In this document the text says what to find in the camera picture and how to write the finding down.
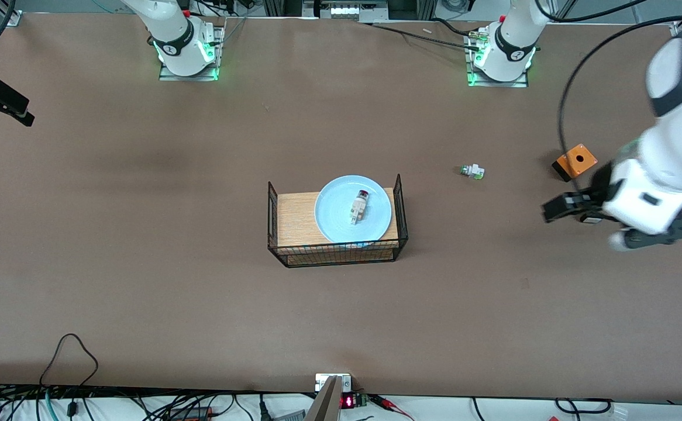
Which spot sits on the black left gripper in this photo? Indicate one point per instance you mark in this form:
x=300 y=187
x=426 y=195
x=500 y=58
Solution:
x=599 y=185

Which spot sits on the red push button switch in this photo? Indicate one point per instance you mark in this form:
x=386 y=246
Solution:
x=360 y=207

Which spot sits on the light blue round plate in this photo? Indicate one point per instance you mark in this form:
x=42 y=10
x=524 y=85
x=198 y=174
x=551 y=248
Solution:
x=335 y=216

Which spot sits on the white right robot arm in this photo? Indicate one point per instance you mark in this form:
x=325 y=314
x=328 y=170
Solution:
x=171 y=35

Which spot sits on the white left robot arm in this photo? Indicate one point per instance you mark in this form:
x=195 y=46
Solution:
x=668 y=158

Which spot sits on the black square push button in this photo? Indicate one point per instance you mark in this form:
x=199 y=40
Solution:
x=592 y=220

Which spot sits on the red clip test leads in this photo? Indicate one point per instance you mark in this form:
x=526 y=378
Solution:
x=391 y=404

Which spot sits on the small red display module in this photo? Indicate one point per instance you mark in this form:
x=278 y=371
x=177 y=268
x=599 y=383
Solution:
x=352 y=401

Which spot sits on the orange button enclosure box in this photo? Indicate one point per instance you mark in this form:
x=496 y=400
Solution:
x=576 y=161

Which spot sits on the green push button switch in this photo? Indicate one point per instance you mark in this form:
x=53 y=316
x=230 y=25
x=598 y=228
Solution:
x=473 y=171

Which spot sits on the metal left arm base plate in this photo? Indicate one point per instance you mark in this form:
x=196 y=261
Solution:
x=522 y=82

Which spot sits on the silver camera mount bracket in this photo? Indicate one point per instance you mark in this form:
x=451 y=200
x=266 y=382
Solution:
x=332 y=389

